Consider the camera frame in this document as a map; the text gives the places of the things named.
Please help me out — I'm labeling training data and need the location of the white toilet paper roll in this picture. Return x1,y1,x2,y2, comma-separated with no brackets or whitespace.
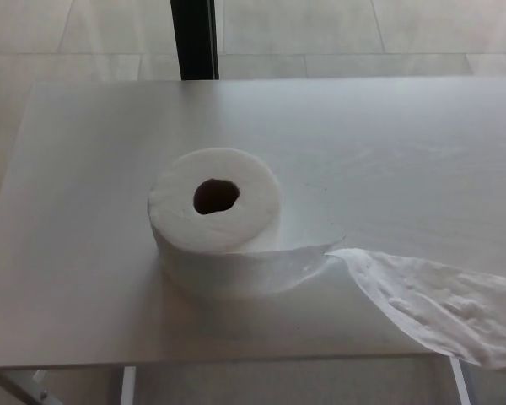
147,147,506,371

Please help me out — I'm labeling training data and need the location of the white table leg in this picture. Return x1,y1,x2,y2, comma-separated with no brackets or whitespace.
121,365,137,405
449,358,468,405

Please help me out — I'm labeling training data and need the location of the grey diagonal table brace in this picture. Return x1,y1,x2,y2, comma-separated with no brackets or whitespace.
0,365,61,405

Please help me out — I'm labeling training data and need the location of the black vertical post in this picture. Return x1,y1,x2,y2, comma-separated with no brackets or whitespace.
171,0,220,81

